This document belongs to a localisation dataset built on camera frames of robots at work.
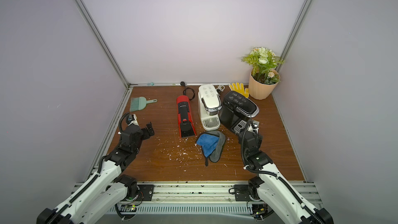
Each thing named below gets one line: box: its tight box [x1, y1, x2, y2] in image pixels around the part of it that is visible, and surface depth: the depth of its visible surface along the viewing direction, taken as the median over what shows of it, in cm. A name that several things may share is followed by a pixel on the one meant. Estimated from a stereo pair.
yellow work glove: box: [228, 81, 250, 98], surface depth 124 cm
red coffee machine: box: [176, 94, 197, 138], surface depth 84 cm
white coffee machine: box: [197, 84, 223, 131], surface depth 87 cm
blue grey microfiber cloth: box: [195, 130, 226, 167], surface depth 87 cm
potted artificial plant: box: [241, 46, 285, 101], surface depth 102 cm
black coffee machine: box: [219, 90, 260, 135], surface depth 83 cm
